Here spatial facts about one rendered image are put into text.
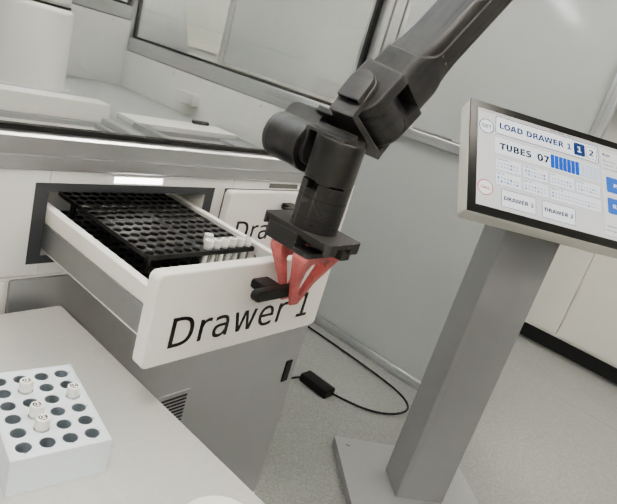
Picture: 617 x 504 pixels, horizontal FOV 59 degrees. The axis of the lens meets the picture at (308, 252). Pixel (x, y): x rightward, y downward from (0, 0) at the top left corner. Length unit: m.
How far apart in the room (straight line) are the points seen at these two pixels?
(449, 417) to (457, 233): 0.89
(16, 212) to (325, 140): 0.40
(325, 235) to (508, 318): 1.04
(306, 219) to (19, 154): 0.36
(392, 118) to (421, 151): 1.79
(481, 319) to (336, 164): 1.03
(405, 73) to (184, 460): 0.46
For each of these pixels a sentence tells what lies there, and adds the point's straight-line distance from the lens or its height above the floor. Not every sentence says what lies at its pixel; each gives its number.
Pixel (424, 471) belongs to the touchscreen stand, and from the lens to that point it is 1.80.
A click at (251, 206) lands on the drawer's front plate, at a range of 0.97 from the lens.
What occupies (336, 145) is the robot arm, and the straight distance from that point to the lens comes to 0.59.
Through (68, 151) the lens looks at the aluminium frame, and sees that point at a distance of 0.77.
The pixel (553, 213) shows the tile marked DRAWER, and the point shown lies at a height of 1.00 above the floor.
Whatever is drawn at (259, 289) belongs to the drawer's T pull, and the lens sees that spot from 0.62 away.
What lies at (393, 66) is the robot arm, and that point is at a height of 1.18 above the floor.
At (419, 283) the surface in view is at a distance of 2.43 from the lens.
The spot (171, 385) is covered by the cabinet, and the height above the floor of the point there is 0.54.
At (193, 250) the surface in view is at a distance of 0.72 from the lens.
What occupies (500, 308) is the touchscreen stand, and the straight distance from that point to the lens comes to 1.57.
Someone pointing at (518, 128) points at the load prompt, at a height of 1.16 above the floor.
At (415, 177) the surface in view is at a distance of 2.42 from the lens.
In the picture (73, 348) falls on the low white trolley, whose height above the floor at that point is 0.76.
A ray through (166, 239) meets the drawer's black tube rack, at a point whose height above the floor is 0.90.
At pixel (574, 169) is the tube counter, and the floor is 1.11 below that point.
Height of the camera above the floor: 1.15
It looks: 18 degrees down
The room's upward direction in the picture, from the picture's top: 17 degrees clockwise
